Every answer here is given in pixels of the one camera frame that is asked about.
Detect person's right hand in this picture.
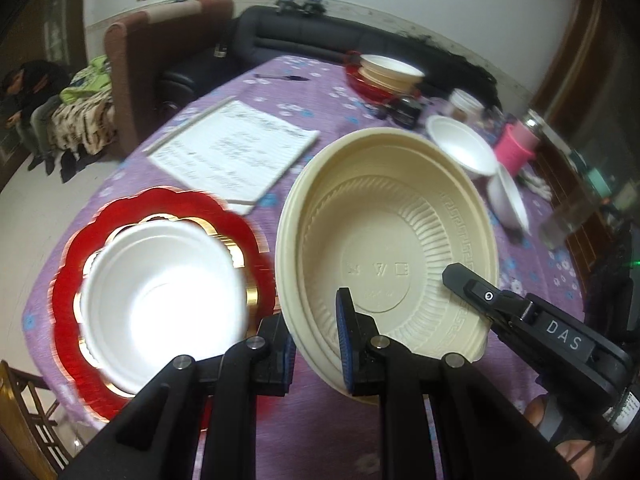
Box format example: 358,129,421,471
524,394,601,480

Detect wooden door frame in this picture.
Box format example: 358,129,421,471
529,0,640,171

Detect white foam bowl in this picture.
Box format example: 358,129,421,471
79,217,251,395
486,164,532,237
426,115,499,179

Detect large cream plastic bowl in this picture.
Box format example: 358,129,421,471
275,127,501,407

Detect white crumpled tissue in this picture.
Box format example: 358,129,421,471
519,171,553,198

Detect wooden double door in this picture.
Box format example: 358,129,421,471
0,0,87,193

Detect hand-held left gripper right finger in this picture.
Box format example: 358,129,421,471
335,287,576,480

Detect green cloth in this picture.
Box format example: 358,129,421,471
60,54,114,104

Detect small black device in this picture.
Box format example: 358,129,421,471
384,97,422,129

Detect large red plastic plate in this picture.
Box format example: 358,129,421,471
49,186,279,431

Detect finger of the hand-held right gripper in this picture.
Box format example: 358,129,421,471
442,262,532,333

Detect stack of bowls on red plate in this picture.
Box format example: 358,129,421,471
344,51,426,104

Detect brown sofa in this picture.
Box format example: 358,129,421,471
103,0,237,162

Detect pink cup with bottle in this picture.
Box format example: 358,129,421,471
494,109,545,177

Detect wooden chair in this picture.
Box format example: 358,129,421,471
0,359,77,480

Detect black shoes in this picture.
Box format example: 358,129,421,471
59,149,83,184

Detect white notebook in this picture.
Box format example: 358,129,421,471
144,95,322,217

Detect patterned blanket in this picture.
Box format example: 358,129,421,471
49,87,122,157

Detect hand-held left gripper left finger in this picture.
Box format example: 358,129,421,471
65,312,297,480

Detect clear glass jar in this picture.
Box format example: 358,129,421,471
539,180,601,252

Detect black leather sofa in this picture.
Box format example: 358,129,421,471
159,5,502,112

